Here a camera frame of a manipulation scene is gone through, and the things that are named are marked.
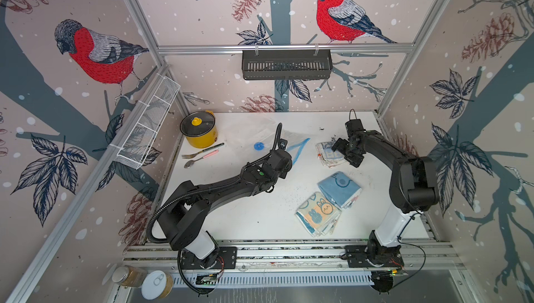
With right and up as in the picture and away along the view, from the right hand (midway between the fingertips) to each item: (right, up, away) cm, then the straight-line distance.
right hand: (340, 151), depth 97 cm
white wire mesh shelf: (-87, +5, -16) cm, 89 cm away
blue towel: (-3, -16, -8) cm, 18 cm away
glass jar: (-77, -35, -34) cm, 91 cm away
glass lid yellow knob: (-70, +13, +3) cm, 71 cm away
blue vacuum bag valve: (-40, +2, +8) cm, 41 cm away
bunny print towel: (-15, -24, -16) cm, 32 cm away
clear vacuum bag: (-46, +6, +15) cm, 49 cm away
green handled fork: (-73, -2, +3) cm, 73 cm away
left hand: (-28, -1, -11) cm, 30 cm away
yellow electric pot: (-68, +5, +6) cm, 68 cm away
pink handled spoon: (-74, -7, +3) cm, 74 cm away
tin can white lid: (-69, -39, -33) cm, 86 cm away
